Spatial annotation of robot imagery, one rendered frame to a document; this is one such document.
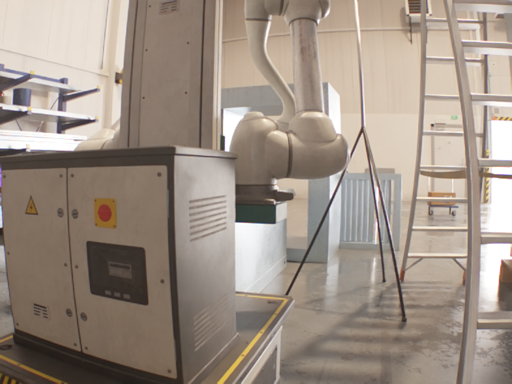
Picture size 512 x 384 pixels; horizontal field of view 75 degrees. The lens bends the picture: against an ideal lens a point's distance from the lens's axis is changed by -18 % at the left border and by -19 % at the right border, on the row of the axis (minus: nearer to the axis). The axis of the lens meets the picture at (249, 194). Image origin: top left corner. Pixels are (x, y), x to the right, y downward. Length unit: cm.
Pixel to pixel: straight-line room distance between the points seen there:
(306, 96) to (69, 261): 90
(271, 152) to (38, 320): 84
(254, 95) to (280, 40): 874
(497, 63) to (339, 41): 473
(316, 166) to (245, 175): 23
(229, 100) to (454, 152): 842
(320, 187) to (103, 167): 276
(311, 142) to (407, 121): 1002
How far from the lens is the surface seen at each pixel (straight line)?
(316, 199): 344
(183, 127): 121
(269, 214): 121
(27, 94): 594
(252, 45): 153
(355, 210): 418
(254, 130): 123
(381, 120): 1125
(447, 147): 1126
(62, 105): 703
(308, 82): 136
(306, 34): 145
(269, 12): 152
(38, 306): 105
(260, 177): 123
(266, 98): 361
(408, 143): 1118
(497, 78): 1183
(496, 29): 1228
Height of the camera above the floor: 80
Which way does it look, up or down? 3 degrees down
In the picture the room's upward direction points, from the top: straight up
